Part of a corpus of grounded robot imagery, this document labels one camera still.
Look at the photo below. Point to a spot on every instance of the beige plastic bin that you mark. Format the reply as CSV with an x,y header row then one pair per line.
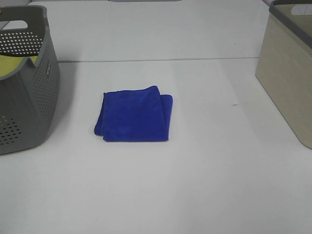
x,y
284,67

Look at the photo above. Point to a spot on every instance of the yellow towel in basket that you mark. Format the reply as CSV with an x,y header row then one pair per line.
x,y
13,67

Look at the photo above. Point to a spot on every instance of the blue towel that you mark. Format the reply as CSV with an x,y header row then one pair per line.
x,y
135,116

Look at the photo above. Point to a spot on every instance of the grey perforated plastic basket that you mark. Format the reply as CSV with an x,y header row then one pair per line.
x,y
27,105

